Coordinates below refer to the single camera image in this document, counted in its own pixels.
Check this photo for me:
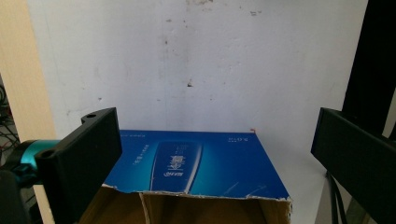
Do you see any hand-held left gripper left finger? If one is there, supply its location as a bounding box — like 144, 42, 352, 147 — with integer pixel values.
34, 106, 123, 224

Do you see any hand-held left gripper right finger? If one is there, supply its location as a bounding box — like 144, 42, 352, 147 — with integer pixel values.
310, 106, 396, 224

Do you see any blue torn cardboard box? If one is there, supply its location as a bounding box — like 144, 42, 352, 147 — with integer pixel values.
78, 129, 293, 224

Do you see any teal metal cylinder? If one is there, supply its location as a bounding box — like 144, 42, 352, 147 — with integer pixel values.
12, 139, 61, 185

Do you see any beige wooden panel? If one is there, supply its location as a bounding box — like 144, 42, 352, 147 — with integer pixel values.
0, 0, 59, 224

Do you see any black cable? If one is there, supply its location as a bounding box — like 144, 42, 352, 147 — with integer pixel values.
325, 171, 349, 224

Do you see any dark cable bundle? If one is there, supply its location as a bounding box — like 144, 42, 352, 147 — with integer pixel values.
0, 83, 19, 162

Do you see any black metal stand post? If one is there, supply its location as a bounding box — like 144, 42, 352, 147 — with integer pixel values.
341, 0, 396, 140

